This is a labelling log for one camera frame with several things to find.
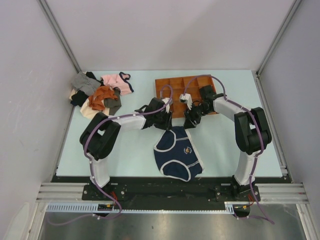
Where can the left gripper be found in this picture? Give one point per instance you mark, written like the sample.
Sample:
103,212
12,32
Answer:
167,124

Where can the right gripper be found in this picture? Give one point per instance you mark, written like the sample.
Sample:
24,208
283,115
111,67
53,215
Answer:
190,115

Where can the navy underwear with white trim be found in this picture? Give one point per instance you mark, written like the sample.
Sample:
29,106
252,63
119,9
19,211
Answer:
176,155

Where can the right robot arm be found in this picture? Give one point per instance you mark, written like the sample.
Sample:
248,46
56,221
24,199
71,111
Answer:
252,132

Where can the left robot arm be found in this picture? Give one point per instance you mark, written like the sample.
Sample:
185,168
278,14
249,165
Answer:
99,137

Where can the olive and beige underwear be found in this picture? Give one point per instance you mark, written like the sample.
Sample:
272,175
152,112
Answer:
112,106

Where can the pink underwear with navy trim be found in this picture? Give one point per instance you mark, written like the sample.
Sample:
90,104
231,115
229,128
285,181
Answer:
119,81

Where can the orange underwear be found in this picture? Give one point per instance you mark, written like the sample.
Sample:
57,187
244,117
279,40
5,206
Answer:
96,101

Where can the cream underwear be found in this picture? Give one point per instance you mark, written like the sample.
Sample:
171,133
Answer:
87,111

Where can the grey ribbed underwear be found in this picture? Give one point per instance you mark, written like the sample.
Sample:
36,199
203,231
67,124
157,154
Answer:
82,82

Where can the black underwear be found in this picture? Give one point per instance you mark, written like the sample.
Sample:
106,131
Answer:
78,98

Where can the wooden compartment tray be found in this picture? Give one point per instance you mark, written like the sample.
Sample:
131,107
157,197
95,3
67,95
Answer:
178,85

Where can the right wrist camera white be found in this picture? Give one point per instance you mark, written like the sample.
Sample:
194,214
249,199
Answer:
186,98

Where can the aluminium corner post right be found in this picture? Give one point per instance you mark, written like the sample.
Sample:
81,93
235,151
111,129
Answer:
279,35

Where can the aluminium corner post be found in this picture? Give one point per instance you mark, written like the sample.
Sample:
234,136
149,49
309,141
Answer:
48,13
279,35

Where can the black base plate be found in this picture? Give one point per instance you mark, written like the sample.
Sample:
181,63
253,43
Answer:
216,188

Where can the aluminium rail front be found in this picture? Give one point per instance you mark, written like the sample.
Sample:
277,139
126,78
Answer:
270,193

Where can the grey slotted cable duct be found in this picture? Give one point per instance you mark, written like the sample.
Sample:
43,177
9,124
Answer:
100,208

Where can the aluminium corner post left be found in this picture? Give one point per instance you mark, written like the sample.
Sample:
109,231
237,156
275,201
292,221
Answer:
48,13

